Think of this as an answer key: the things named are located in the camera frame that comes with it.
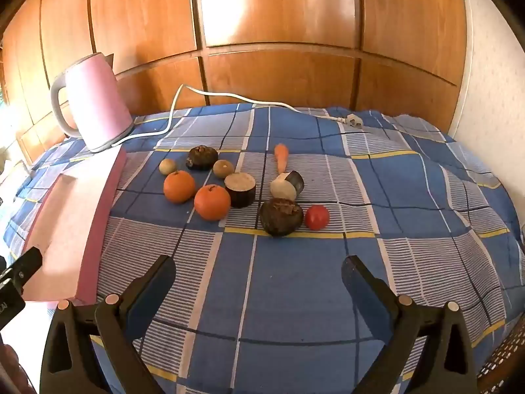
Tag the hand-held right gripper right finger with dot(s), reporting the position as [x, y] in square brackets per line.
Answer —
[365, 295]

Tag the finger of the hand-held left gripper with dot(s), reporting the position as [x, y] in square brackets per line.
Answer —
[22, 266]

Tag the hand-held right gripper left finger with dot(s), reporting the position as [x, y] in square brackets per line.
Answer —
[151, 295]

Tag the pink tray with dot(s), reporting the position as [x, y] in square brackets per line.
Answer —
[69, 221]

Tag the red tomato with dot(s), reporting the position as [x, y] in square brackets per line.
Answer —
[317, 217]

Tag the orange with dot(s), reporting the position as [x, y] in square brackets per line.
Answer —
[179, 186]
[212, 202]

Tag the dark brown lumpy fruit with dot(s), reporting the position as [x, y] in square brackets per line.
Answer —
[201, 157]
[281, 217]

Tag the small brown round fruit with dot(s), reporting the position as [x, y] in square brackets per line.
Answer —
[167, 166]
[223, 169]

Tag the dark cut cylinder piece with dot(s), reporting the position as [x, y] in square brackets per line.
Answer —
[240, 191]
[285, 186]

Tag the carrot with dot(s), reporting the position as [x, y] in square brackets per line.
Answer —
[281, 158]

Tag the blue plaid cloth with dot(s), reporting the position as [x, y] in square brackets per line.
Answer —
[262, 295]

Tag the wicker chair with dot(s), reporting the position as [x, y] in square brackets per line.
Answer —
[504, 361]

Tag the pink electric kettle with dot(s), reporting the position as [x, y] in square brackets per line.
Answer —
[98, 98]

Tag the wooden wardrobe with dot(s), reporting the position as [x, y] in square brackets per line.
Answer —
[287, 8]

